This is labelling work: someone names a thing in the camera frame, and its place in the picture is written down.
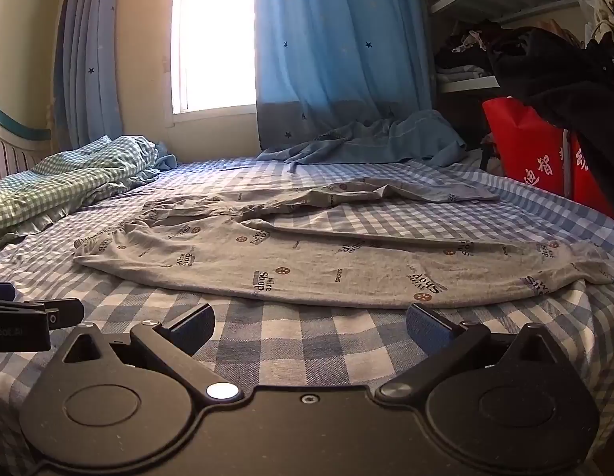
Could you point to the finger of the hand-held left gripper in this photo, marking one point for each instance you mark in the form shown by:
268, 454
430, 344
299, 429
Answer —
0, 291
63, 312

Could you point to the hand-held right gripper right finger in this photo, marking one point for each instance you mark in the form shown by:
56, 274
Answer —
426, 326

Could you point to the blue checked bed sheet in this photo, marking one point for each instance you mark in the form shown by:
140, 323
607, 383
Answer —
297, 337

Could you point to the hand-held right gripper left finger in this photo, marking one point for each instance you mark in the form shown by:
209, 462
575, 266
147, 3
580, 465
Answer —
195, 328

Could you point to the grey printed pants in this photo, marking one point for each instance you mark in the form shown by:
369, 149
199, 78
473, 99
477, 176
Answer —
312, 267

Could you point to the crumpled blue cloth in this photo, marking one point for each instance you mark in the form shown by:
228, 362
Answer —
376, 144

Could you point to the green checked pillow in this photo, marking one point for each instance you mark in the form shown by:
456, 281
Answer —
63, 183

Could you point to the striped bed headboard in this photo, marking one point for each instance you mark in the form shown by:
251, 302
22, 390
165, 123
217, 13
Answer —
11, 153

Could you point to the small blue cloth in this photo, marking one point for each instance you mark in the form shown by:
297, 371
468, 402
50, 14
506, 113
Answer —
165, 158

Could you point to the blue star curtain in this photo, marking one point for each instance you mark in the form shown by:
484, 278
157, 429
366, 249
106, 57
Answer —
336, 49

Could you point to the grey-blue star curtain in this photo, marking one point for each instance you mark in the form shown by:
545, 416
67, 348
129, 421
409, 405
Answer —
88, 59

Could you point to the red bag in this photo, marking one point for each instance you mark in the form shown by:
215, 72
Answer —
530, 148

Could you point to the pile of clothes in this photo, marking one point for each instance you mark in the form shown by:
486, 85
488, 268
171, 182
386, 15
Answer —
465, 49

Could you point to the bright window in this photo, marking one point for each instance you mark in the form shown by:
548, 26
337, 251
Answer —
212, 34

